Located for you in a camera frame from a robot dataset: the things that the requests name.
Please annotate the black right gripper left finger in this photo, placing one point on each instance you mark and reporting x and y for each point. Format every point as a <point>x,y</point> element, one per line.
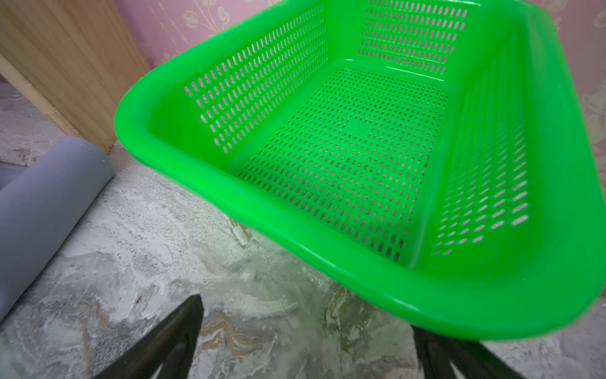
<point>167,350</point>

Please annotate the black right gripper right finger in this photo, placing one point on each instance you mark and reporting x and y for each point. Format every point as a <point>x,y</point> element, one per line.
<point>438,354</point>

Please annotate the lavender skirt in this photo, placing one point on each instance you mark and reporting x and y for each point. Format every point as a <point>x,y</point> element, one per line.
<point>41,205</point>

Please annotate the green plastic perforated basket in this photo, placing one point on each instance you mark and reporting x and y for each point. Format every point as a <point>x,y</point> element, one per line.
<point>431,156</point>

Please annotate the wooden two-tier shelf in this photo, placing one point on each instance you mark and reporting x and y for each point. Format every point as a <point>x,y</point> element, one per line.
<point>73,60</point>

